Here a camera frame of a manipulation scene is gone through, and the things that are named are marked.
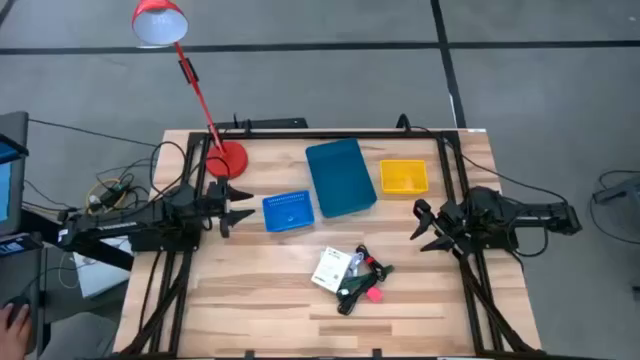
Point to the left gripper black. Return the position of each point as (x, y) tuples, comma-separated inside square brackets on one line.
[(217, 200)]

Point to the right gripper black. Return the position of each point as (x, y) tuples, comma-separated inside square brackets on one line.
[(454, 222)]

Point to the small silver white adapter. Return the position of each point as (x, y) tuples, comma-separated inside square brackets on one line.
[(356, 262)]

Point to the small pink box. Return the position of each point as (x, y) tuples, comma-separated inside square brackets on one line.
[(375, 295)]

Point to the black wall charger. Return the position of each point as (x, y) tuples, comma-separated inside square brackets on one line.
[(343, 291)]

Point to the white green card reader box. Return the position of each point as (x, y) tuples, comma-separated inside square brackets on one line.
[(330, 269)]

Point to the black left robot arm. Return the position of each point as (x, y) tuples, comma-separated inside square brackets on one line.
[(125, 220)]

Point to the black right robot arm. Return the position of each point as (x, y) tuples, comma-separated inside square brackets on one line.
[(530, 215)]

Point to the teal plastic bin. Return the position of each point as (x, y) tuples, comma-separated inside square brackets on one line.
[(340, 177)]

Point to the red desk lamp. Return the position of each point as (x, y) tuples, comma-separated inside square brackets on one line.
[(227, 160)]

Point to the blue perforated plastic basket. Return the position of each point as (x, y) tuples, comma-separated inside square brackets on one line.
[(288, 212)]

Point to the yellow perforated plastic basket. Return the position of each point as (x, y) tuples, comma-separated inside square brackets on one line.
[(404, 176)]

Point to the black power strip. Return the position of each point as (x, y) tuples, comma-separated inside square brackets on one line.
[(270, 123)]

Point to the black desk support bar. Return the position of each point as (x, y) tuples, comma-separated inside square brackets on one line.
[(100, 252)]

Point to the white cardboard box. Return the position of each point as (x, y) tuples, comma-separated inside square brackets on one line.
[(100, 280)]

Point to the computer monitor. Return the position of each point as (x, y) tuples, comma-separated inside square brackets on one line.
[(15, 150)]

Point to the black computer mouse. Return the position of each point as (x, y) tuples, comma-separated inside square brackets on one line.
[(17, 302)]

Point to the person's hand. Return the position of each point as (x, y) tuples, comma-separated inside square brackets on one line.
[(15, 335)]

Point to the black aluminium table frame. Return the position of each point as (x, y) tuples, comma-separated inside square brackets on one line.
[(325, 135)]

